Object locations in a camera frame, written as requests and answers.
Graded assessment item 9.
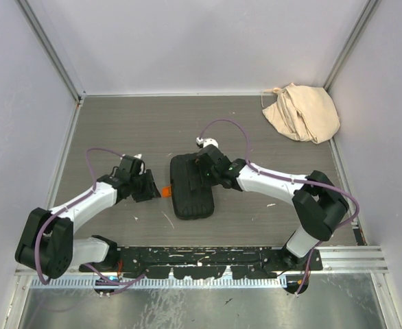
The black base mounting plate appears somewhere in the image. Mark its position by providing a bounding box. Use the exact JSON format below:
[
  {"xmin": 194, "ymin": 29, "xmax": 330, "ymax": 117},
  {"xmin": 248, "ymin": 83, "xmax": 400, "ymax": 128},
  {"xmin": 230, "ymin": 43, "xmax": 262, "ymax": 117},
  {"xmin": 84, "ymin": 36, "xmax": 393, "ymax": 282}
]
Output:
[{"xmin": 91, "ymin": 247, "xmax": 307, "ymax": 280}]

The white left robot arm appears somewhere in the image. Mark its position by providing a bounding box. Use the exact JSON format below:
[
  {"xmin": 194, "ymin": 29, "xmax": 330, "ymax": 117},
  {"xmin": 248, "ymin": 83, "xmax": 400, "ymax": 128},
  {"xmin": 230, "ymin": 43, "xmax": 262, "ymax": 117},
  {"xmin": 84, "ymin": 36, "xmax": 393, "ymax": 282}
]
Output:
[{"xmin": 15, "ymin": 155, "xmax": 161, "ymax": 284}]

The black plastic tool case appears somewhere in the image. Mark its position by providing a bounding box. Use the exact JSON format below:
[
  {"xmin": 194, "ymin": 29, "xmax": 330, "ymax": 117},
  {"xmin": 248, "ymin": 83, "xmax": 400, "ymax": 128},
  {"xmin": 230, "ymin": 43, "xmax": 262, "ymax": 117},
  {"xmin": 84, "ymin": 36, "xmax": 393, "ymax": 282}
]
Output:
[{"xmin": 169, "ymin": 153, "xmax": 215, "ymax": 220}]

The slotted grey cable duct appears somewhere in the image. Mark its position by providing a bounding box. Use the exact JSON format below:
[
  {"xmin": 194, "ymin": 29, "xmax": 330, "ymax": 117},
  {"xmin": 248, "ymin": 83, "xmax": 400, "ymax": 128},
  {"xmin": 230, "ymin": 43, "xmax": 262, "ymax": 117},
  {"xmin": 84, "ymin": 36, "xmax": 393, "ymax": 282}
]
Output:
[{"xmin": 29, "ymin": 276, "xmax": 287, "ymax": 289}]

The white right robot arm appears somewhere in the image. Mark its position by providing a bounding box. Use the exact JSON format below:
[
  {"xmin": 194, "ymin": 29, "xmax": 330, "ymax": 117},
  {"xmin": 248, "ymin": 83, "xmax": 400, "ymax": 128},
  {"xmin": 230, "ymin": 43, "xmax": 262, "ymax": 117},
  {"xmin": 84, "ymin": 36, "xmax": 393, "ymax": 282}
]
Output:
[{"xmin": 196, "ymin": 141, "xmax": 349, "ymax": 270}]

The beige cloth bag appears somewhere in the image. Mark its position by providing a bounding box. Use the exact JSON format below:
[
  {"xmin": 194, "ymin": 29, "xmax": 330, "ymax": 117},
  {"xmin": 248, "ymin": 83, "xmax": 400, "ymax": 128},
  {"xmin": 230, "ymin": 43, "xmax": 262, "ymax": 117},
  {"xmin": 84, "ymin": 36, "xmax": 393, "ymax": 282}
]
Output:
[{"xmin": 262, "ymin": 83, "xmax": 340, "ymax": 145}]

